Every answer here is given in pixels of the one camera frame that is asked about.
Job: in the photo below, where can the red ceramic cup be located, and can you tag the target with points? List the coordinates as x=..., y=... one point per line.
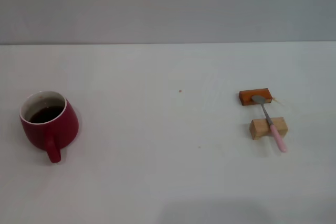
x=60, y=127

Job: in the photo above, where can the dark orange wooden block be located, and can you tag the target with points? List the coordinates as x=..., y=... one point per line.
x=246, y=97

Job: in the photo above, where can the light wooden block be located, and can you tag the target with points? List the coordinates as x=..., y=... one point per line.
x=258, y=128

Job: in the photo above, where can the dark coffee liquid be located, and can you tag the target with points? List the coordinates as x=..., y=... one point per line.
x=44, y=115

